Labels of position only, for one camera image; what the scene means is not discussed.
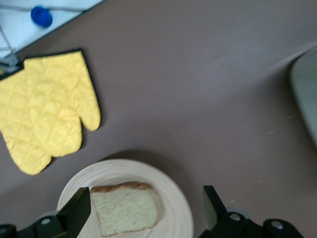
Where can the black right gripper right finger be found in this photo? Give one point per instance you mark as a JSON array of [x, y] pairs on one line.
[[213, 210]]

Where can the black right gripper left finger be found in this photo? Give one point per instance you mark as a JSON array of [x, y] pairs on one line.
[[74, 213]]

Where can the round light wooden plate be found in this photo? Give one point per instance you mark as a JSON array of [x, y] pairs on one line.
[[171, 198]]

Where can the brown bread toast slice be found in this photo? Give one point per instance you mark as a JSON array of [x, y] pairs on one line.
[[126, 210]]

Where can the yellow quilted oven mitt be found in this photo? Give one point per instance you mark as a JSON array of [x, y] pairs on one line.
[[22, 129]]

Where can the yellow quilted mitt showing thumb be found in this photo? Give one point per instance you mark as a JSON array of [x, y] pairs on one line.
[[62, 99]]

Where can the brown table cover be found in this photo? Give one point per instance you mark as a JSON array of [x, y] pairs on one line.
[[185, 86]]

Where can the beige chrome two-slot toaster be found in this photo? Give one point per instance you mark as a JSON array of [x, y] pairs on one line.
[[305, 99]]

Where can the blue round cap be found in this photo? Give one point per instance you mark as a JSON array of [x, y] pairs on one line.
[[41, 16]]

